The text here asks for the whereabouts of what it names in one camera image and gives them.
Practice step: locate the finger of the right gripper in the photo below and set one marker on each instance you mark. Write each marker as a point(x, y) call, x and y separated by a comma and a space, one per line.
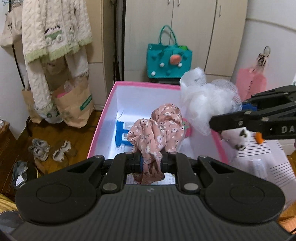
point(249, 106)
point(227, 121)

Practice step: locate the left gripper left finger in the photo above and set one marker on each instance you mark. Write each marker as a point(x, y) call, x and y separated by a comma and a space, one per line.
point(116, 170)

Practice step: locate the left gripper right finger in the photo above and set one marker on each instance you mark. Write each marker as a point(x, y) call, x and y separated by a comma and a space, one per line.
point(179, 165)

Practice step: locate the white panda plush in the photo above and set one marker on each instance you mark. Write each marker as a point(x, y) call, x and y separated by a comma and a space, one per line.
point(237, 138)

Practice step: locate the white mesh bath pouf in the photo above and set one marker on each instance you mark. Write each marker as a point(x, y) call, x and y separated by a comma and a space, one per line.
point(203, 100)

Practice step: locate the pink floral scrunchie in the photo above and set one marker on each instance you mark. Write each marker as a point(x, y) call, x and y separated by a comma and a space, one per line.
point(163, 131)

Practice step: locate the blue wet wipes pack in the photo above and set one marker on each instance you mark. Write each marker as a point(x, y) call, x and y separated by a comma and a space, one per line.
point(122, 129)

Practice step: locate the pink cardboard box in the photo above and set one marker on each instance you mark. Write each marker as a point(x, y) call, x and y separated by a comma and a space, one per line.
point(147, 118)

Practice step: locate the pink strawberry plush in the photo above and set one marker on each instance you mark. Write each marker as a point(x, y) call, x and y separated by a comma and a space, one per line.
point(187, 128)

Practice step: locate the printed paper sheet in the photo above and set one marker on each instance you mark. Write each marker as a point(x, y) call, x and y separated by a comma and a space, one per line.
point(141, 179)

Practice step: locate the pink paper bag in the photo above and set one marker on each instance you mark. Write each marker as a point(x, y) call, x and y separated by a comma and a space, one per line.
point(251, 81)

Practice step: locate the orange ball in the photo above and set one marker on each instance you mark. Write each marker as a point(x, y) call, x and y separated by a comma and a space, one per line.
point(258, 138)

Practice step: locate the striped tablecloth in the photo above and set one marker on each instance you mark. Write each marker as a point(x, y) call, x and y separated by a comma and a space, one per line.
point(269, 162)

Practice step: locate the black suitcase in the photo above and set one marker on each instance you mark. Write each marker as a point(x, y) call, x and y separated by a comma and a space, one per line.
point(171, 81)

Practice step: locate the brown slipper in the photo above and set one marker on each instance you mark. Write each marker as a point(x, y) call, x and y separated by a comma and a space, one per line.
point(64, 150)

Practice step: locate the brown paper bag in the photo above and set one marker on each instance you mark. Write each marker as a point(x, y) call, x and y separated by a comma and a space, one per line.
point(73, 104)

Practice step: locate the white wardrobe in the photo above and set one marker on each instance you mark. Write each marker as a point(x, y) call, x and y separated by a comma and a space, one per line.
point(213, 30)

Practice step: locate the teal felt handbag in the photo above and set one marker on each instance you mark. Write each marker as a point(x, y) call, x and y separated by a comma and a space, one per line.
point(168, 61)

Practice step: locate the grey shoe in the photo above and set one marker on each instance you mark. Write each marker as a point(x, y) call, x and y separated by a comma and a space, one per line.
point(39, 149)

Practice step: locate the cream knitted cardigan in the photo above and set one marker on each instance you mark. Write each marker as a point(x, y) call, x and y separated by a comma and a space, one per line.
point(52, 30)

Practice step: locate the beige tote bag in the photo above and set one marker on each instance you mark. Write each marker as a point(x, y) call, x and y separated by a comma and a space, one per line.
point(12, 32)

